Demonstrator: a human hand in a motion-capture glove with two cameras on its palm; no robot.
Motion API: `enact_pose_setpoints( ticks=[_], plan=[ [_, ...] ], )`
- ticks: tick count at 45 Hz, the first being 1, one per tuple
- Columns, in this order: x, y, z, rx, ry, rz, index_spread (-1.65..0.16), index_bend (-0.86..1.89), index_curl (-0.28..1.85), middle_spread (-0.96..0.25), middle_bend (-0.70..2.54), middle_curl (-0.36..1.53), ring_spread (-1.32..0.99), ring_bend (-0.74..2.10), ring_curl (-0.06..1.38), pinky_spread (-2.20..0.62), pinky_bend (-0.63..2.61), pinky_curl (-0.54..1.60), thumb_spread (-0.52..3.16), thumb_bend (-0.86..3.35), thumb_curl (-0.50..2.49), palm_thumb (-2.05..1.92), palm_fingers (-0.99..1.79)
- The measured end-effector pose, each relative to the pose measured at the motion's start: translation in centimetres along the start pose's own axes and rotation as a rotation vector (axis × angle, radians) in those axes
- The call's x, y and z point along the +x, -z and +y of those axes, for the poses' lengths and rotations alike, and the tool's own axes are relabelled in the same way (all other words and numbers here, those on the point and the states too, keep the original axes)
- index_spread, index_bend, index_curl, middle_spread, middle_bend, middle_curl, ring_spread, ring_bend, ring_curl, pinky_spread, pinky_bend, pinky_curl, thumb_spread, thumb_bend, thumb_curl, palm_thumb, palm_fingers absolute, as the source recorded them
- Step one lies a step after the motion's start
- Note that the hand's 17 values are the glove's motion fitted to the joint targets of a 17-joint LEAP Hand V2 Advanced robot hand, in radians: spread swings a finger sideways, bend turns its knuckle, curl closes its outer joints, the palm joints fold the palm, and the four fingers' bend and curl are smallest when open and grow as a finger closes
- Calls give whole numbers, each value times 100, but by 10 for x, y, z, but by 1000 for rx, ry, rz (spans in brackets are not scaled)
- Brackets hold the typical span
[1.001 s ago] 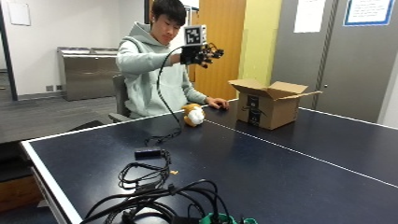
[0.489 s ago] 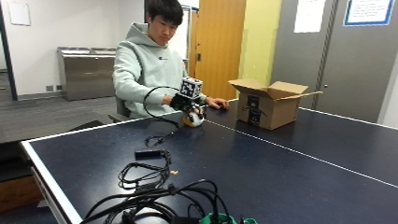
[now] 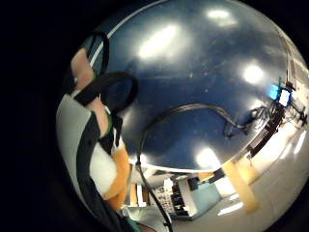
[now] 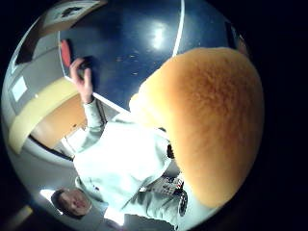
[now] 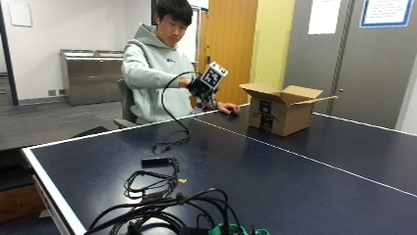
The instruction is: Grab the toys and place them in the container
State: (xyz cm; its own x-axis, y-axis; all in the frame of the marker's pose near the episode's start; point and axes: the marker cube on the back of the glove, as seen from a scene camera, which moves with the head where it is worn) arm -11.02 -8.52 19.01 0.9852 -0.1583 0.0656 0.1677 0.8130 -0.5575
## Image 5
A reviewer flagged grey office chair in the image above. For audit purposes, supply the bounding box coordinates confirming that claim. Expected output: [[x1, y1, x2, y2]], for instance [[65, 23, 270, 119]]
[[112, 78, 141, 130]]

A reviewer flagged blue framed notice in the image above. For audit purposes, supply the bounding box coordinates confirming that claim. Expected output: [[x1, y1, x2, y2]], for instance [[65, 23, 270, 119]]
[[358, 0, 415, 28]]

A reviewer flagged white marker cube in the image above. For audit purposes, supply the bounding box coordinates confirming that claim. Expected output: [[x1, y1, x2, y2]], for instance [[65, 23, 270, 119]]
[[200, 61, 229, 91]]

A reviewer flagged thin black coiled cable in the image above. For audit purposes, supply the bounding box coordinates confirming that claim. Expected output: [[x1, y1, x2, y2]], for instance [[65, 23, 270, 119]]
[[122, 157, 182, 200]]

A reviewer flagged stainless steel waste bin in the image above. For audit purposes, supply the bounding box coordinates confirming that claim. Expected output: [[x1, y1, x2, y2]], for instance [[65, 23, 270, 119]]
[[58, 48, 126, 108]]

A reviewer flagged open cardboard box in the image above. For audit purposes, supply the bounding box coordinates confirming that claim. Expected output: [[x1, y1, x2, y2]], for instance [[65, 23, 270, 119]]
[[237, 81, 340, 137]]

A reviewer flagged wooden door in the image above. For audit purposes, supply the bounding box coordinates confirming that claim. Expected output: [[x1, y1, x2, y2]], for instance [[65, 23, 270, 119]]
[[197, 0, 260, 107]]

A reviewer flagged thick black cable bundle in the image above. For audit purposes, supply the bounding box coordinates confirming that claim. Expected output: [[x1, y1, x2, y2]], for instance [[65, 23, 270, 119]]
[[84, 187, 245, 235]]

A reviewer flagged green plastic clamp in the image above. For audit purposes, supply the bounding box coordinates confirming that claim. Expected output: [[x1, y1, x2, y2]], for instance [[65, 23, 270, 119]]
[[208, 222, 270, 235]]

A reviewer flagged black glove cable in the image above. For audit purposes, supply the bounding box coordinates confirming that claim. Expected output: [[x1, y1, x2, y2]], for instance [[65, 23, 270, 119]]
[[150, 70, 202, 155]]

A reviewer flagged wooden side cabinet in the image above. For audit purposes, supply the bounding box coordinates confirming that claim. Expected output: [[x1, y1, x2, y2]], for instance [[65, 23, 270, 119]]
[[0, 183, 46, 224]]

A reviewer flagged the person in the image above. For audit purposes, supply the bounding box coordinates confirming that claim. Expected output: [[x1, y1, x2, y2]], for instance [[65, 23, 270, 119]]
[[120, 0, 241, 125]]

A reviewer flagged white paper sheet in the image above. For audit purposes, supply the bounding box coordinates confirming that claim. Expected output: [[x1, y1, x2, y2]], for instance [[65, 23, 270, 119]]
[[306, 0, 342, 35]]

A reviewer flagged small blue usb hub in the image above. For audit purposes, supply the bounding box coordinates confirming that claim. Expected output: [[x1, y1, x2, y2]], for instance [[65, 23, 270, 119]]
[[140, 156, 170, 168]]

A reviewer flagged white wall board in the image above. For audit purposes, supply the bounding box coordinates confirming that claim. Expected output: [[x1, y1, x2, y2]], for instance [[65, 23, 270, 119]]
[[6, 0, 33, 28]]

